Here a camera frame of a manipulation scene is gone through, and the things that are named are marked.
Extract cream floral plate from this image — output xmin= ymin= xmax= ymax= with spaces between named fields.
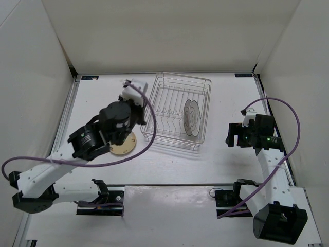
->
xmin=110 ymin=132 xmax=136 ymax=156

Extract white plate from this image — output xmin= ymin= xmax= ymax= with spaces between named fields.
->
xmin=188 ymin=100 xmax=201 ymax=137
xmin=183 ymin=99 xmax=192 ymax=136

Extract wire dish rack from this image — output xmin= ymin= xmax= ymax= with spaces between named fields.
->
xmin=141 ymin=72 xmax=212 ymax=150

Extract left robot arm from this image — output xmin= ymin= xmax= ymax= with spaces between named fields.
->
xmin=9 ymin=99 xmax=145 ymax=214

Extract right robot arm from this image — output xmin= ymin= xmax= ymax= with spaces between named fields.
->
xmin=226 ymin=109 xmax=308 ymax=245

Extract left corner label sticker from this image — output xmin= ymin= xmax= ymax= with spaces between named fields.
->
xmin=81 ymin=76 xmax=99 ymax=80

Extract corner label sticker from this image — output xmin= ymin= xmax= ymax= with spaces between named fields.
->
xmin=81 ymin=76 xmax=99 ymax=80
xmin=234 ymin=73 xmax=253 ymax=78

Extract right corner label sticker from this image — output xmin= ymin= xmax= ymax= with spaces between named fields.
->
xmin=234 ymin=73 xmax=253 ymax=78

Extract right aluminium frame rail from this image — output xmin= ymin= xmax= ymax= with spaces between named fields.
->
xmin=253 ymin=73 xmax=323 ymax=247

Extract aluminium frame rail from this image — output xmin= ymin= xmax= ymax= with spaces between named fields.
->
xmin=253 ymin=73 xmax=323 ymax=247
xmin=13 ymin=76 xmax=80 ymax=246

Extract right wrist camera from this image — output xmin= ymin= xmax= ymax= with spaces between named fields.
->
xmin=241 ymin=108 xmax=257 ymax=128

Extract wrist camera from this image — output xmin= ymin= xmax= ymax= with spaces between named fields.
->
xmin=241 ymin=108 xmax=257 ymax=128
xmin=120 ymin=79 xmax=148 ymax=107

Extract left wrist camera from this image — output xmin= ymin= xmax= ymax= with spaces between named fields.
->
xmin=120 ymin=79 xmax=148 ymax=107

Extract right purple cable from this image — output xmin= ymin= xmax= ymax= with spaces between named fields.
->
xmin=216 ymin=97 xmax=302 ymax=219

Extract purple cable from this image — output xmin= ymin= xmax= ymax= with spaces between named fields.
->
xmin=1 ymin=82 xmax=157 ymax=216
xmin=216 ymin=97 xmax=302 ymax=219

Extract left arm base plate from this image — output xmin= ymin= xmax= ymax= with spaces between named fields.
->
xmin=75 ymin=187 xmax=125 ymax=217

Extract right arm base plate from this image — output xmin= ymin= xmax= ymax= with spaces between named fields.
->
xmin=209 ymin=179 xmax=258 ymax=217

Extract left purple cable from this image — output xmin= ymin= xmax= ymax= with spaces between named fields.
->
xmin=1 ymin=82 xmax=157 ymax=216

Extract left aluminium frame rail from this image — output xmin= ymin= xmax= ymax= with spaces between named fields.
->
xmin=13 ymin=76 xmax=80 ymax=246

